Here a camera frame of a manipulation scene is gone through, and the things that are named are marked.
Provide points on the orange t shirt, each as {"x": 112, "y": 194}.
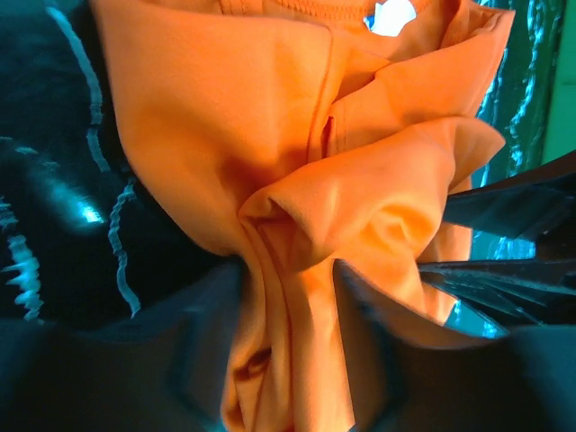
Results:
{"x": 287, "y": 133}

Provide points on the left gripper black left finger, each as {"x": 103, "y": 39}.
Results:
{"x": 162, "y": 371}

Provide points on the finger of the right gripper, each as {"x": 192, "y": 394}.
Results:
{"x": 524, "y": 206}
{"x": 512, "y": 293}

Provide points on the black marbled table mat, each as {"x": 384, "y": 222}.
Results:
{"x": 83, "y": 243}

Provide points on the green plastic tray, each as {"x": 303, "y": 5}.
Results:
{"x": 560, "y": 131}

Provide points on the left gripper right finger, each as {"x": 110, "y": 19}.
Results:
{"x": 407, "y": 373}

